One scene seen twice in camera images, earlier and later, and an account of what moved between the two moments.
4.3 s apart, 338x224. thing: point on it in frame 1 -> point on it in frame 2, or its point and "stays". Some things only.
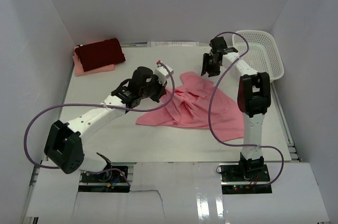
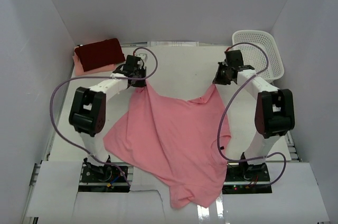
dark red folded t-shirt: [100, 54] stays
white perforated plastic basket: [263, 54] stays
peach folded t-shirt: [79, 71] stays
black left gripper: [161, 88] -> [141, 84]
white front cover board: [178, 192] stays
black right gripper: [205, 67] -> [218, 80]
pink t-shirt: [189, 106] -> [177, 140]
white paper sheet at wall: [172, 44] stays
